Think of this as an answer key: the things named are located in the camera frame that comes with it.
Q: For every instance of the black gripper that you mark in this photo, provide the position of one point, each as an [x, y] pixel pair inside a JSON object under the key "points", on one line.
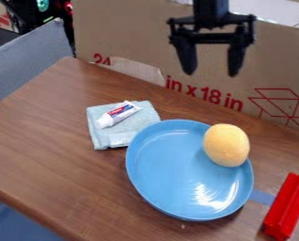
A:
{"points": [[211, 14]]}

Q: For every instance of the yellow ball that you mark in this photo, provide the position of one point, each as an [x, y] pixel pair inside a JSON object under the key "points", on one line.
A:
{"points": [[225, 145]]}

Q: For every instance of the blue plate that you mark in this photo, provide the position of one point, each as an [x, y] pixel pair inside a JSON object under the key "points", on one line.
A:
{"points": [[176, 178]]}

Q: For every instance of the brown cardboard box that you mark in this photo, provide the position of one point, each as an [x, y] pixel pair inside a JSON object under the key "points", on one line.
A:
{"points": [[120, 32]]}

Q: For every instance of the white toothpaste tube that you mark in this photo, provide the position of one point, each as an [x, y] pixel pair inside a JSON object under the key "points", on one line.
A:
{"points": [[116, 115]]}

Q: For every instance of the light blue folded cloth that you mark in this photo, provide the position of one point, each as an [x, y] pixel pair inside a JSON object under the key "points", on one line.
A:
{"points": [[117, 136]]}

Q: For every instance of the black machine with lights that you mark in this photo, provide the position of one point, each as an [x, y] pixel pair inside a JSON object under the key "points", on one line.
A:
{"points": [[31, 13]]}

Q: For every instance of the blue tape strip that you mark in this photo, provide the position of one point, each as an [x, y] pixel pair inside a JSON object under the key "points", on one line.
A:
{"points": [[261, 197]]}

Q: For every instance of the red plastic block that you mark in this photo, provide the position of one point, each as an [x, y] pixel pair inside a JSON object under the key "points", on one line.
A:
{"points": [[283, 213]]}

